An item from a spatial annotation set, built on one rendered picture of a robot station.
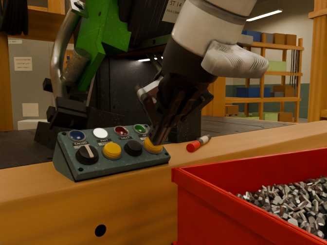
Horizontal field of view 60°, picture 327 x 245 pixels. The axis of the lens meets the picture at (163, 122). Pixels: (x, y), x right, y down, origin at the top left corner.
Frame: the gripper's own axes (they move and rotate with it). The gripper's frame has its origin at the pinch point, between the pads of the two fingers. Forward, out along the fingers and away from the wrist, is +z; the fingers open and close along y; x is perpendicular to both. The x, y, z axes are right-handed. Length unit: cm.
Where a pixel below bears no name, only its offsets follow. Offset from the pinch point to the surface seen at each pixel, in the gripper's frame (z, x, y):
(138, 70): 12.7, -38.9, -22.3
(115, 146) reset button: 1.8, -0.1, 6.7
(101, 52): 0.2, -23.8, -0.9
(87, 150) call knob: 1.8, 0.1, 10.7
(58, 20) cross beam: 15, -74, -9
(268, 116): 225, -229, -553
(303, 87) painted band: 250, -382, -1003
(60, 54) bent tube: 9.3, -38.7, 1.4
